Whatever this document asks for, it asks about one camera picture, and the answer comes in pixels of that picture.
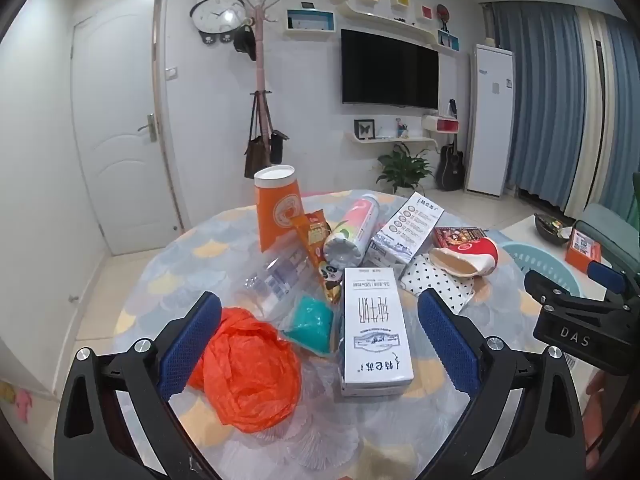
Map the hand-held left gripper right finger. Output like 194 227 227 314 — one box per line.
416 287 596 480

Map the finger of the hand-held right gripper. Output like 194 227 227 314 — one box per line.
523 269 576 313
587 260 640 306

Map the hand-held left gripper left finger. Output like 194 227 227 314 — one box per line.
52 290 223 480

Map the teal plastic basket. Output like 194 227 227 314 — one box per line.
497 241 583 301

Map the orange plastic bag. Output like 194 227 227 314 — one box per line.
187 306 302 433

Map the white milk carton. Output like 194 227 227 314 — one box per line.
340 267 415 398

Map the pink and white bottle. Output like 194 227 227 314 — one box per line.
322 192 381 268

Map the orange box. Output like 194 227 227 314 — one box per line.
565 228 603 272

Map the teal sofa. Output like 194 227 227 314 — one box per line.
572 172 640 291

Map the white coffee table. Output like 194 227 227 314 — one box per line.
500 212 616 271

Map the dark bowl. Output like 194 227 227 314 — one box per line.
534 213 576 246

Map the white polka dot packet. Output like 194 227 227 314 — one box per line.
397 254 476 313

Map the red and white paper bowl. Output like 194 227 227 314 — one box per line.
430 239 498 278

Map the red snack box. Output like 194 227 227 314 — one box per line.
432 226 488 251

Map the clear plastic package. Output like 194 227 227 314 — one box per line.
240 252 321 321

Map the teal plastic wrapped packet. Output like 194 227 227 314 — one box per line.
280 294 335 356

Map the long white printed carton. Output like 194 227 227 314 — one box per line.
367 191 446 268

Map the clear plastic bag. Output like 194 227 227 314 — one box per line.
280 355 366 466

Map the black acoustic guitar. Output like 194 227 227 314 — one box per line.
436 97 465 192

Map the orange snack packet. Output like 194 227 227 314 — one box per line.
291 210 346 306

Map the orange paper cup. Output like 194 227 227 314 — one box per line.
253 165 304 253

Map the blue and beige curtain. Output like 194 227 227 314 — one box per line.
482 2 640 221

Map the white standing air conditioner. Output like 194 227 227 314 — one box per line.
465 42 516 196

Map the potted green plant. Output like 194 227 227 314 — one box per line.
376 144 435 196

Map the brown tote bag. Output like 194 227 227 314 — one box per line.
244 91 273 179

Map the small black bag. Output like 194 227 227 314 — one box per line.
269 130 290 166

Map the white door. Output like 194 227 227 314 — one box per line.
72 0 183 256

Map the pink coat rack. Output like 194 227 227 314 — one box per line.
232 0 293 171

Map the black hanging hat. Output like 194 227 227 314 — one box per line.
233 25 256 56

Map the white box shelf blue inside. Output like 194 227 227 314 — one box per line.
286 8 335 36

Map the red and white wall box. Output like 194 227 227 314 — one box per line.
422 115 460 135

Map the low white wall shelf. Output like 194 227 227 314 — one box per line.
345 134 436 147

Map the wall television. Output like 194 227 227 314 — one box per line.
341 29 440 111

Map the curved white wall shelf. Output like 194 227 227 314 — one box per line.
345 0 438 46

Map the panda wall clock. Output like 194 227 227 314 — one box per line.
190 0 251 47

